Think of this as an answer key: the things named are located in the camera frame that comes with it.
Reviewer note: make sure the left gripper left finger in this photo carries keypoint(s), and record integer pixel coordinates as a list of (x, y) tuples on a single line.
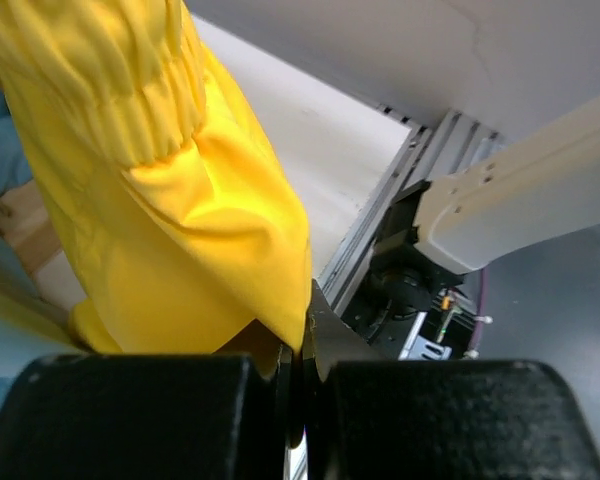
[(98, 416)]

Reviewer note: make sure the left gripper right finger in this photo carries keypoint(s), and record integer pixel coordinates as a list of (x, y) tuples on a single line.
[(370, 418)]

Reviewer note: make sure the yellow shorts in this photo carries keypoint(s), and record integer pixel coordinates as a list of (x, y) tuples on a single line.
[(165, 192)]

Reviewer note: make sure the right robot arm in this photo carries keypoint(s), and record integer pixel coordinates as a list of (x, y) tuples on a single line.
[(542, 187)]

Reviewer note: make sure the wooden clothes rack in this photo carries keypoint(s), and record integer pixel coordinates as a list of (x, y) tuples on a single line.
[(26, 227)]

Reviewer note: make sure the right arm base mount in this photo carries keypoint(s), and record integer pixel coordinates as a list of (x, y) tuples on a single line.
[(402, 315)]

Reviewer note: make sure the aluminium mounting rail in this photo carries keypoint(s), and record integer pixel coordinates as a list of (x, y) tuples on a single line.
[(457, 143)]

